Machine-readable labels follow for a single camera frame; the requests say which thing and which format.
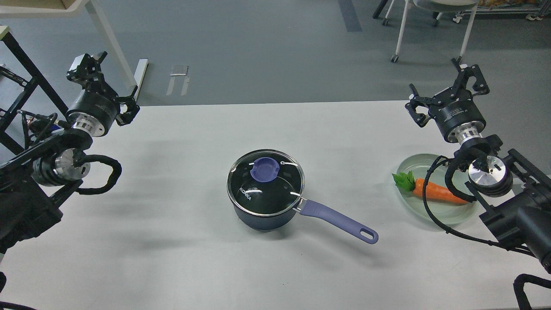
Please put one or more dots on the white desk frame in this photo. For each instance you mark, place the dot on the white desk frame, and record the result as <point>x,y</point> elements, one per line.
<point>26,9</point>

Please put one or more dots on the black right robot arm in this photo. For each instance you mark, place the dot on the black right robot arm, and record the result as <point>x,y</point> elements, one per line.
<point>514,193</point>

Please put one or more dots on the blue saucepan with handle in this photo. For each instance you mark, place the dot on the blue saucepan with handle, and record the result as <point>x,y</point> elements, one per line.
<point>309,208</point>

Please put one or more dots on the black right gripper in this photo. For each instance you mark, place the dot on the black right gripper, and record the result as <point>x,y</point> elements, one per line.
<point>459,115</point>

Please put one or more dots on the pale green plate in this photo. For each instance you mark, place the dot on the pale green plate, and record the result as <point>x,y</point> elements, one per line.
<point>445,212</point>

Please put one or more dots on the glass lid with blue knob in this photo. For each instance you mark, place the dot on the glass lid with blue knob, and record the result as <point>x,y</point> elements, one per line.
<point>265,183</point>

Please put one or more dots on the orange toy carrot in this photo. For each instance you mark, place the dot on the orange toy carrot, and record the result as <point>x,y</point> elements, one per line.
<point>408,183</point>

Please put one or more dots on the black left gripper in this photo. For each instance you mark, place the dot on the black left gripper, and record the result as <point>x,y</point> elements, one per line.
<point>92,112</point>

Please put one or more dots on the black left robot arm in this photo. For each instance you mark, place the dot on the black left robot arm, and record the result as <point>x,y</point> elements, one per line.
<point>38,180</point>

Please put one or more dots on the metal cart with casters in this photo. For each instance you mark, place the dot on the metal cart with casters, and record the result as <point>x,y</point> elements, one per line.
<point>528,9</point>

